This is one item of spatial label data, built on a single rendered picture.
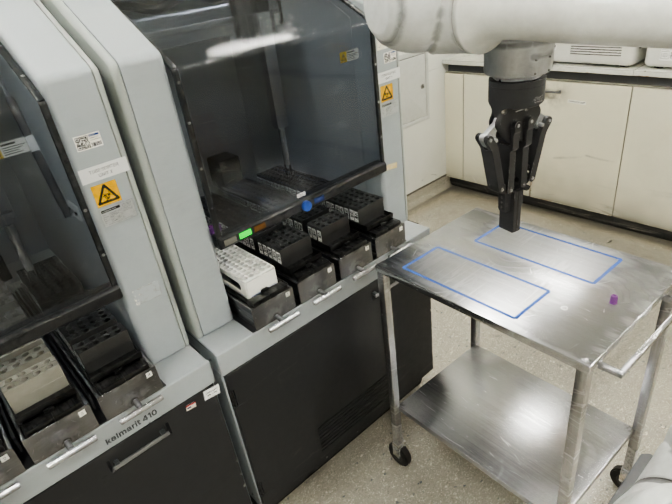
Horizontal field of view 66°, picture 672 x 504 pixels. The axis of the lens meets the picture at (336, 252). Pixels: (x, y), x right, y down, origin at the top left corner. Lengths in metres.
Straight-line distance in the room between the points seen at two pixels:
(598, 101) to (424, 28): 2.66
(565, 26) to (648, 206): 2.75
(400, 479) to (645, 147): 2.12
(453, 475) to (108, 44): 1.62
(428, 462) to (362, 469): 0.23
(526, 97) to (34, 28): 0.95
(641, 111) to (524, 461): 2.03
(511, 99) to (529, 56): 0.06
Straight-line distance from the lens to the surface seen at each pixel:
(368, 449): 2.02
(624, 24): 0.56
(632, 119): 3.16
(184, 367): 1.36
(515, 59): 0.74
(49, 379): 1.29
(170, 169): 1.23
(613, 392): 2.31
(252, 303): 1.36
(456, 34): 0.58
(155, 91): 1.20
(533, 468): 1.64
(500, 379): 1.86
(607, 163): 3.27
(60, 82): 1.14
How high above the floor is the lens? 1.56
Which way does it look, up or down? 30 degrees down
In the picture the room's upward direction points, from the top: 8 degrees counter-clockwise
